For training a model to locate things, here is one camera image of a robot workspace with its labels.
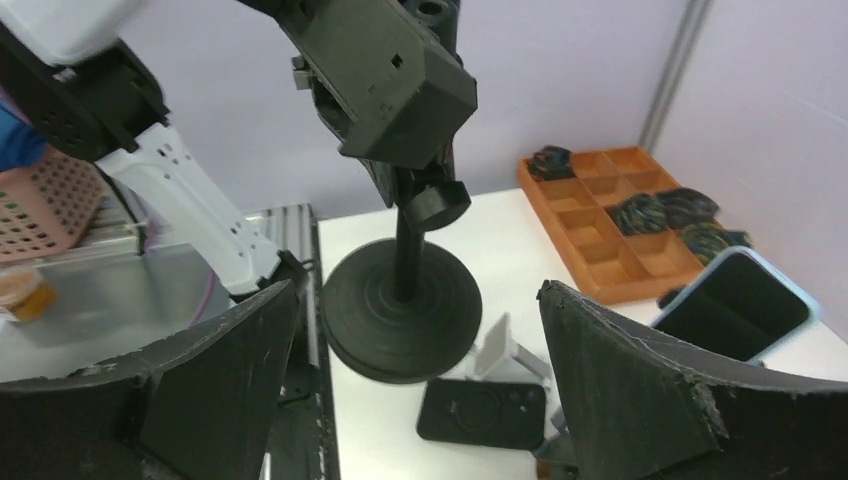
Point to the black round tall stand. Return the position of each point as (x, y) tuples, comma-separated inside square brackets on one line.
[(402, 310)]

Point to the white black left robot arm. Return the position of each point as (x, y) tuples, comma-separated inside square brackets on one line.
[(65, 66)]

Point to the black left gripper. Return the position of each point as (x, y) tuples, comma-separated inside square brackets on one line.
[(384, 76)]

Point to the pink perforated basket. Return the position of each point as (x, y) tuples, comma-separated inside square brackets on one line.
[(48, 206)]

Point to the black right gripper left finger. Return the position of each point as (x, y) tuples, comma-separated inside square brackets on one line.
[(198, 404)]

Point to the blue case smartphone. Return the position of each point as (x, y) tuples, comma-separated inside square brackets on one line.
[(740, 306)]

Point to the orange lidded cup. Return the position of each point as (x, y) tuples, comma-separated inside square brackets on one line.
[(25, 294)]

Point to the black cable bundle corner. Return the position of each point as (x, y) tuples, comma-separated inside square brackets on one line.
[(551, 163)]

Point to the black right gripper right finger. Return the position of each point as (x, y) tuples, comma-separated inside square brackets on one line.
[(641, 404)]

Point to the silver stand left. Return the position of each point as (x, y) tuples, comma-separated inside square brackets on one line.
[(499, 357)]

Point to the orange wooden organizer tray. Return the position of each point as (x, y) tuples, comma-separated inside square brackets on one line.
[(578, 216)]

